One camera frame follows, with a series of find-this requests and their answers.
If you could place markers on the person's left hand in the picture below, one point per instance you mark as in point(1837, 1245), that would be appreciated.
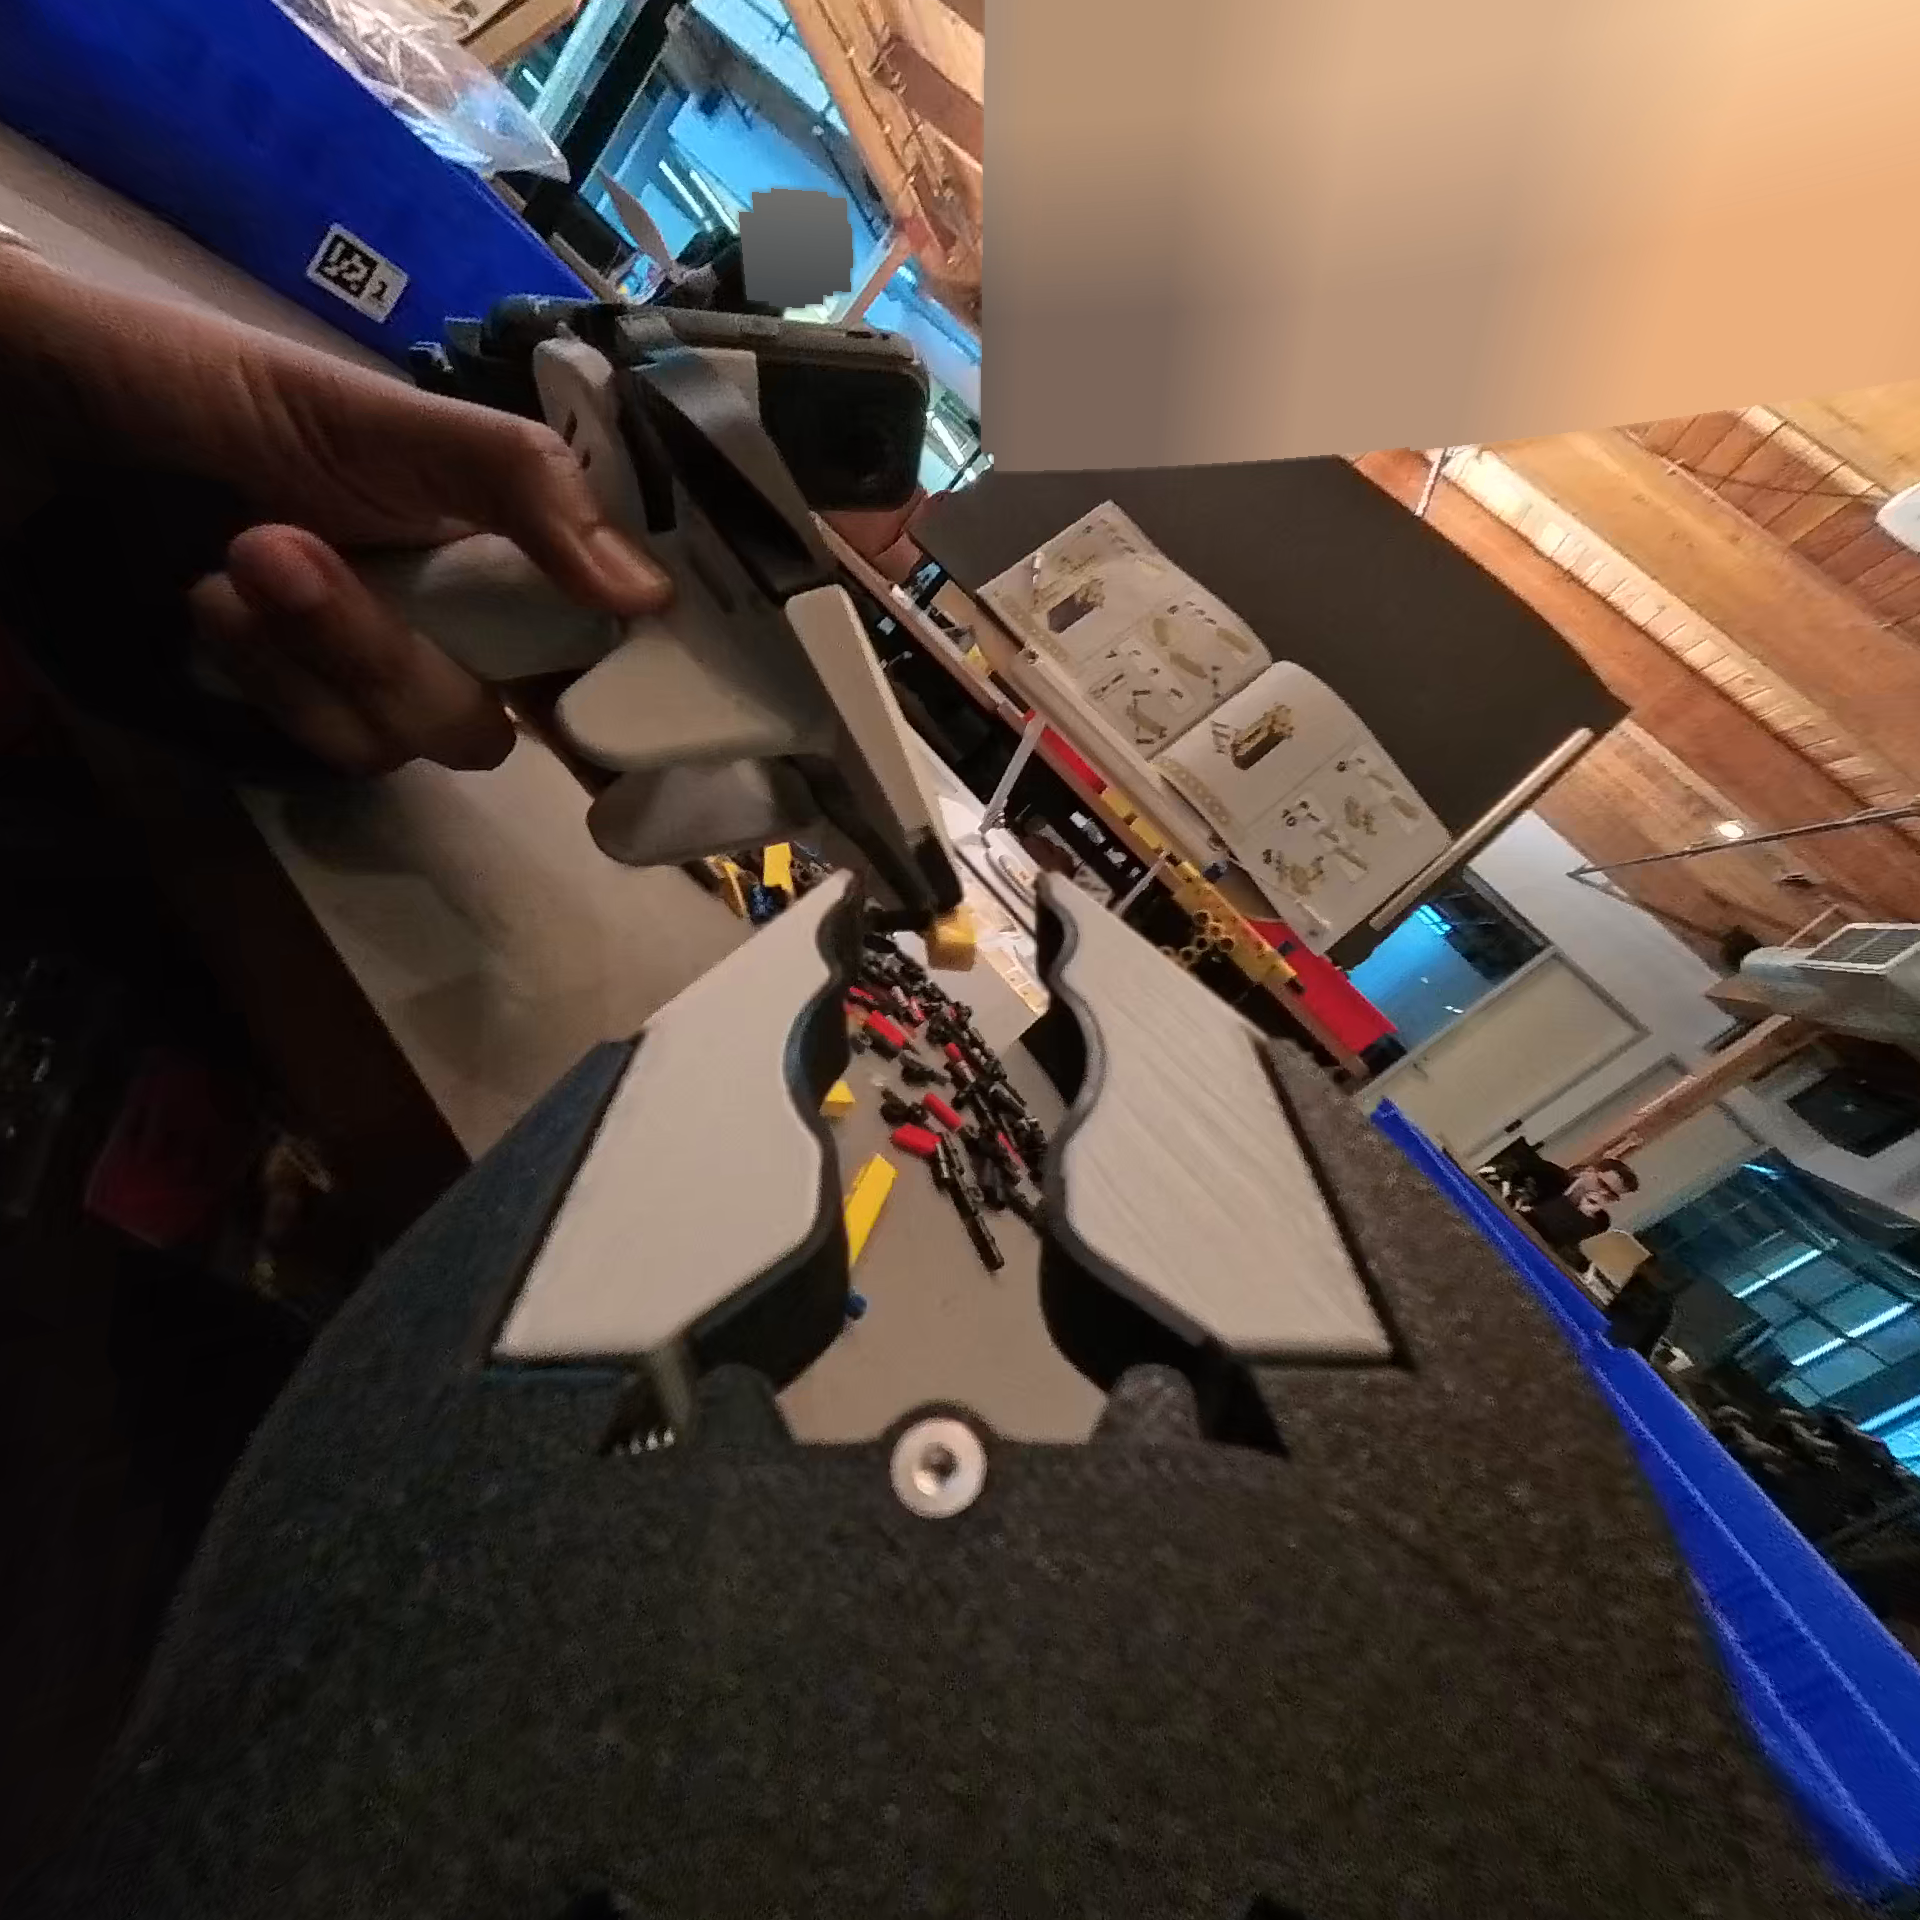
point(301, 435)

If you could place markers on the yellow connector piece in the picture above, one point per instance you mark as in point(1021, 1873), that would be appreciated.
point(950, 934)

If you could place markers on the black board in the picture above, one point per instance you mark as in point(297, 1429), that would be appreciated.
point(1349, 599)

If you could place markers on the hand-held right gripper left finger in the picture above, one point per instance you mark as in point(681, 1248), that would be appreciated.
point(674, 1184)

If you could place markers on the white book stand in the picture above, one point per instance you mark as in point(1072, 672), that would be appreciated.
point(993, 866)

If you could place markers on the instruction booklet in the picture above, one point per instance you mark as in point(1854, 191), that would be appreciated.
point(1289, 779)

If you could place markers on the blue storage bin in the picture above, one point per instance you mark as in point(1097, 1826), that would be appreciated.
point(224, 120)
point(1724, 1530)

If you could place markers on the pile of black red pins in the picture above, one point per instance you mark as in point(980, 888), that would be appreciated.
point(960, 1079)

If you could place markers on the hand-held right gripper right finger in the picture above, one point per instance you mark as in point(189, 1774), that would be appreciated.
point(1201, 1171)

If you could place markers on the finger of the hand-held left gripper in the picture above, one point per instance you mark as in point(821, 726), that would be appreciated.
point(863, 704)

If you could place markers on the clear plastic bags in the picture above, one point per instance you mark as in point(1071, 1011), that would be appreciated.
point(422, 75)

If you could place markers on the red bin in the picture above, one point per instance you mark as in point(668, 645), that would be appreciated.
point(1343, 997)

